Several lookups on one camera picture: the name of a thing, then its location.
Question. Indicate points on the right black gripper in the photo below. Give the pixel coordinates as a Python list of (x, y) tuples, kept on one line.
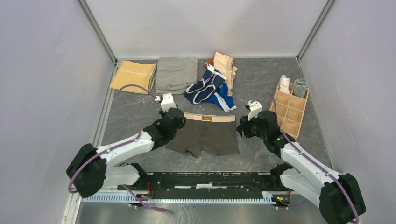
[(243, 126)]

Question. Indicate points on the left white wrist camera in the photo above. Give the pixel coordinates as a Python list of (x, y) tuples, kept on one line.
[(166, 101)]

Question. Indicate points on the corner aluminium post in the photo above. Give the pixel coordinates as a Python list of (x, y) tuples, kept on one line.
[(316, 27), (97, 30)]

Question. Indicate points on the aluminium frame rail front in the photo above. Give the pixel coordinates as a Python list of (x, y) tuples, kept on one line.
[(126, 197)]

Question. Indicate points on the folded grey cloth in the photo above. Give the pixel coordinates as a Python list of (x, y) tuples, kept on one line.
[(175, 75)]

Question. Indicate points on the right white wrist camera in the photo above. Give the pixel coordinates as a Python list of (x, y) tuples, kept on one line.
[(254, 108)]

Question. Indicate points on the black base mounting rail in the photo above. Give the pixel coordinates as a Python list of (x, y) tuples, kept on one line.
[(208, 185)]

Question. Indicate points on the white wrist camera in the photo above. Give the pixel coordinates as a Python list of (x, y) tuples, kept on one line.
[(254, 108), (166, 101)]

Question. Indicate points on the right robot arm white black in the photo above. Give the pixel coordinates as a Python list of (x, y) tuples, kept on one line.
[(337, 196)]

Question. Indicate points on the rolled white cloth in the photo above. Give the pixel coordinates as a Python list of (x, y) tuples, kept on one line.
[(284, 84)]

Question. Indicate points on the olive boxer briefs beige waistband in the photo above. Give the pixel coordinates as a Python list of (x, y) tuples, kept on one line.
[(213, 134)]

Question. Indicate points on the folded yellow cloth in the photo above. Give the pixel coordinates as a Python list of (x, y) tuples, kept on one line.
[(134, 73)]

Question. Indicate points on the wooden compartment organizer box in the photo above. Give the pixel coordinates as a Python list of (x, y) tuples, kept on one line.
[(290, 110)]

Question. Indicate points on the left corner aluminium post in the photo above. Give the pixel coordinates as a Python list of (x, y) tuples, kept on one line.
[(97, 30)]

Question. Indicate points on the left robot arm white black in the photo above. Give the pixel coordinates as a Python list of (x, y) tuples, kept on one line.
[(96, 167)]

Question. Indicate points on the navy blue white-trimmed underwear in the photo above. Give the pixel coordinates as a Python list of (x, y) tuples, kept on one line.
[(211, 88)]

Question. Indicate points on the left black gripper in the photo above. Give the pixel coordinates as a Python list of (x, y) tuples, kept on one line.
[(162, 114)]

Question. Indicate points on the rolled grey striped cloth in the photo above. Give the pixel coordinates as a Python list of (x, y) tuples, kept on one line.
[(299, 87)]

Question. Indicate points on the peach orange underwear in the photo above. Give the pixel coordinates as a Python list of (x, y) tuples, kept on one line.
[(226, 66)]

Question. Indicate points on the right corner aluminium post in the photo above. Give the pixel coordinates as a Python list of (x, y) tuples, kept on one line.
[(316, 27)]

